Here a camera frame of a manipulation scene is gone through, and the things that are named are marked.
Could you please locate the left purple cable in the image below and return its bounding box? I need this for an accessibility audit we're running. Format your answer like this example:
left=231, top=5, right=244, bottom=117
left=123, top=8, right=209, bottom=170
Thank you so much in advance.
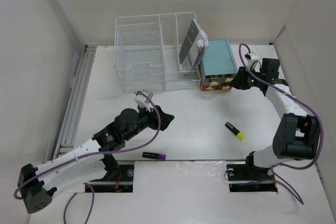
left=13, top=91, right=161, bottom=224

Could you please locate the grey setup guide booklet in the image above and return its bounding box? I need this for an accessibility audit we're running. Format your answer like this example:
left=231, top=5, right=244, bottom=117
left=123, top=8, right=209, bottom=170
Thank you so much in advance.
left=179, top=19, right=209, bottom=71

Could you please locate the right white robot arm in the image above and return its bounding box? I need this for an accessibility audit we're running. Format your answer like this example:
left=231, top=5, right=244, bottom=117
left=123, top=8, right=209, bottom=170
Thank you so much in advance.
left=230, top=53, right=320, bottom=179

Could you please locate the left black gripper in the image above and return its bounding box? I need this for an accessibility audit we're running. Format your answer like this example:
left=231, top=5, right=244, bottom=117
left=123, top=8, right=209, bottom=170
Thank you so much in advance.
left=123, top=103, right=173, bottom=141

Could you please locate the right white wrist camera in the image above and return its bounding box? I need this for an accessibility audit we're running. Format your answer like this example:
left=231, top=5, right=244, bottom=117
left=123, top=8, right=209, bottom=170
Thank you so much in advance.
left=245, top=52, right=260, bottom=70

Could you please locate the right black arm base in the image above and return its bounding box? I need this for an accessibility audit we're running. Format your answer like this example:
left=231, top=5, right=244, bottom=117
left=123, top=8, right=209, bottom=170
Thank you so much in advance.
left=225, top=153, right=278, bottom=193

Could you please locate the teal mini drawer cabinet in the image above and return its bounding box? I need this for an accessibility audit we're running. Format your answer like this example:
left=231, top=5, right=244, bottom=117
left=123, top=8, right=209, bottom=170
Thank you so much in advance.
left=198, top=39, right=238, bottom=91

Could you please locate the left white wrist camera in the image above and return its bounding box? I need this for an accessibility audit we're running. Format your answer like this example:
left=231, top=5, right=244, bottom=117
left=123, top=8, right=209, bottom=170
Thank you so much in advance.
left=134, top=90, right=153, bottom=111

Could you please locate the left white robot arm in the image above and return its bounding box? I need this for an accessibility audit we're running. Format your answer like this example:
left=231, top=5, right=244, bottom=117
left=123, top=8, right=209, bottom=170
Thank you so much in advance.
left=14, top=105, right=174, bottom=214

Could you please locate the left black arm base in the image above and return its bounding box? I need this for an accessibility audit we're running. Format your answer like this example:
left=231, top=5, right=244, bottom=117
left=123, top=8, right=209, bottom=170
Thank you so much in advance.
left=88, top=161, right=135, bottom=193

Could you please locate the yellow cap black highlighter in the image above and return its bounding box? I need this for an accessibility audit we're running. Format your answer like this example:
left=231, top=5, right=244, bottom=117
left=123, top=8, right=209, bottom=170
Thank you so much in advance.
left=225, top=122, right=245, bottom=141

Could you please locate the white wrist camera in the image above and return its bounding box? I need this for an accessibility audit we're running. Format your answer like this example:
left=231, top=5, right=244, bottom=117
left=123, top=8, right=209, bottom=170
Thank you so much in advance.
left=245, top=52, right=260, bottom=70
left=134, top=90, right=153, bottom=111

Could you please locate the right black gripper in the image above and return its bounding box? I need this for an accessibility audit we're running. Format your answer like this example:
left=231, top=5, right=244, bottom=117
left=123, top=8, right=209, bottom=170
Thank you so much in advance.
left=228, top=66, right=265, bottom=90

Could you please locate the aluminium rail frame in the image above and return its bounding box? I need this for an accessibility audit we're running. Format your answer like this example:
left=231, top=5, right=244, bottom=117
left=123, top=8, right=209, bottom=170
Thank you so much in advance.
left=50, top=45, right=97, bottom=160

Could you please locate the clear drawer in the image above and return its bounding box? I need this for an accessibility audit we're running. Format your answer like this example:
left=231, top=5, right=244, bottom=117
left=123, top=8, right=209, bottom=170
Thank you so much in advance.
left=221, top=82, right=232, bottom=90
left=203, top=82, right=220, bottom=91

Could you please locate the purple cap black marker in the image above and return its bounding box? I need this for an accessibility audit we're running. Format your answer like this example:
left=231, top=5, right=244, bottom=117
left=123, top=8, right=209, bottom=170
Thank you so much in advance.
left=142, top=152, right=166, bottom=161

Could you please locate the white wire desk organizer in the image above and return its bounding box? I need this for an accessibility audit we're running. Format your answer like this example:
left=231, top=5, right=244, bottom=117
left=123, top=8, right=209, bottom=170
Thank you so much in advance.
left=114, top=12, right=200, bottom=93

